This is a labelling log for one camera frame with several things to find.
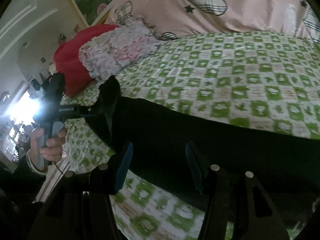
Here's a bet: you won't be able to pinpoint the black pants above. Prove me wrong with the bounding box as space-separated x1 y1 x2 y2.
85 74 320 230

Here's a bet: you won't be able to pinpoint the person's left hand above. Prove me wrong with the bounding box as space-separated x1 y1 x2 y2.
29 127 67 166

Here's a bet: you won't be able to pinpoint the red pillow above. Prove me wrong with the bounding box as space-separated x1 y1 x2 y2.
53 24 118 98

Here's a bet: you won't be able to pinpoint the floral ruffled pillow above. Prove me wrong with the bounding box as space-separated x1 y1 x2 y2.
78 18 163 81

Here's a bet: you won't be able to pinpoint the dark striped cuff left sleeve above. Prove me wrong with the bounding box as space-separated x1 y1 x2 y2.
1 154 47 209

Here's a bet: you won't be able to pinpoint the green white checkered bedsheet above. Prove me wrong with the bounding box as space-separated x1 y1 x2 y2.
60 29 320 240

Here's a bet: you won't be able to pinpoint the pink heart pattern quilt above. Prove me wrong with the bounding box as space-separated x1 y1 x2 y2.
106 0 319 42

